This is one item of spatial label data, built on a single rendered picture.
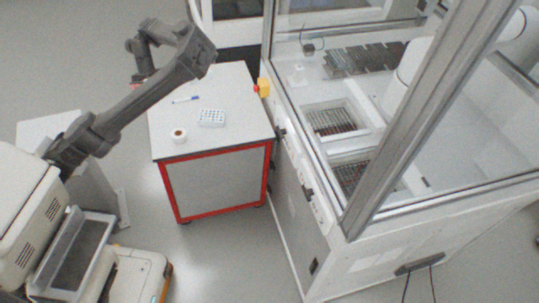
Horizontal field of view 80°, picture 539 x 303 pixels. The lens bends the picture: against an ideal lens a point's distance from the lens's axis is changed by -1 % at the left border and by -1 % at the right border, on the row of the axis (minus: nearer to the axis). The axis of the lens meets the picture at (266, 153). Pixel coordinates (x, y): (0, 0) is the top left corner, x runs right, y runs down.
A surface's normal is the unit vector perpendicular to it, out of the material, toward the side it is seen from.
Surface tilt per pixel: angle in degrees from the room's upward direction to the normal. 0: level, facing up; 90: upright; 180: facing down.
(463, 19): 90
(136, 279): 0
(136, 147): 0
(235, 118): 0
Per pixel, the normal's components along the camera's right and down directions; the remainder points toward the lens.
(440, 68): -0.96, 0.18
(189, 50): 0.82, -0.18
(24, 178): 0.71, -0.36
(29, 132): 0.07, -0.62
